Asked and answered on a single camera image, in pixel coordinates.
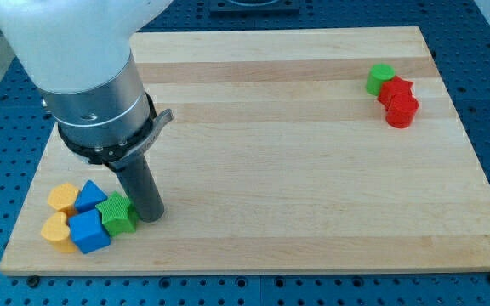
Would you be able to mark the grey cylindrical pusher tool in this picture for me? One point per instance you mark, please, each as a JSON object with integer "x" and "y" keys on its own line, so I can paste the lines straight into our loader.
{"x": 139, "y": 185}

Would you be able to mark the light wooden board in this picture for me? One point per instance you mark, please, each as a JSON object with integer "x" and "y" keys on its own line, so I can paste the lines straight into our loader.
{"x": 278, "y": 161}

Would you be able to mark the green cylinder block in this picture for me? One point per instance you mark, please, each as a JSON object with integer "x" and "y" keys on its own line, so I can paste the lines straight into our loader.
{"x": 377, "y": 76}

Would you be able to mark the green star block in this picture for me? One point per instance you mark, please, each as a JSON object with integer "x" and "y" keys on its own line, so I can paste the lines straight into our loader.
{"x": 118, "y": 215}

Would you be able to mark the red star block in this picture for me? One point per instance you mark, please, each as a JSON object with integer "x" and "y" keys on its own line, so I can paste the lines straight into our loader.
{"x": 390, "y": 89}

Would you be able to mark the yellow hexagon block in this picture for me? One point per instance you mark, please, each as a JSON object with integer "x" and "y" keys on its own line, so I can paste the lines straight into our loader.
{"x": 62, "y": 198}

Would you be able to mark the yellow heart block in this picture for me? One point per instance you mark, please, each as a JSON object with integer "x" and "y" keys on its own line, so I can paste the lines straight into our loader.
{"x": 57, "y": 233}

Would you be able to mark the blue cube block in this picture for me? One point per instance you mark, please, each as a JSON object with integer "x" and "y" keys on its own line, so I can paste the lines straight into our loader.
{"x": 87, "y": 232}

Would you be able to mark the blue triangle block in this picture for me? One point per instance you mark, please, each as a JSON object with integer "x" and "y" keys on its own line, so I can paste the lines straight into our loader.
{"x": 89, "y": 197}

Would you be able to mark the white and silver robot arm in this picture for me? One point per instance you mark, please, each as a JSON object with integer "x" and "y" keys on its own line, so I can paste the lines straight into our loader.
{"x": 78, "y": 55}

